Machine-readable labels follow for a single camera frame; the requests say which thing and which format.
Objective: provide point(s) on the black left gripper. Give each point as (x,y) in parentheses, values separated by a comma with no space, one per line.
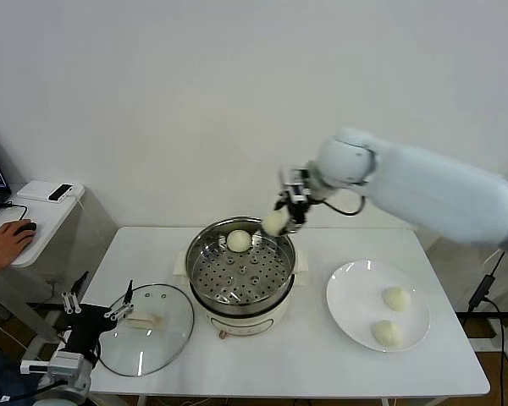
(86,321)

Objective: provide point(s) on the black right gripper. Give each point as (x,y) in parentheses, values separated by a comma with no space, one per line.
(298,188)

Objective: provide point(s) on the white steamed baozi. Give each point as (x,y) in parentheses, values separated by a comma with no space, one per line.
(397,299)
(275,224)
(387,334)
(239,241)

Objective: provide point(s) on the black computer mouse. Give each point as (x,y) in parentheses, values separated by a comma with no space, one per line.
(29,227)

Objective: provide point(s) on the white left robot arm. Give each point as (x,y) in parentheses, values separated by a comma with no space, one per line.
(67,391)

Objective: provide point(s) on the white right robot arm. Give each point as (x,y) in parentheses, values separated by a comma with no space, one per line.
(427,186)

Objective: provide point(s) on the stainless steel steamer basket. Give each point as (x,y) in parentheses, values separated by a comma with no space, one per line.
(220,275)

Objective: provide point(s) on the person's bare hand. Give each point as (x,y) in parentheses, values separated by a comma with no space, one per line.
(8,245)

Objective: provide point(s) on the white side table with laptop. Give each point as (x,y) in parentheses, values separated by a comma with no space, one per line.
(51,224)

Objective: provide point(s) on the white round plate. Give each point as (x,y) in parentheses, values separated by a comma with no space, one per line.
(355,296)

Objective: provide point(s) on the black phone with white rim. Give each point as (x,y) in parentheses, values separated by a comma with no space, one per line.
(61,191)

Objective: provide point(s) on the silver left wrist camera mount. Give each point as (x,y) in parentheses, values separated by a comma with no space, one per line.
(65,361)

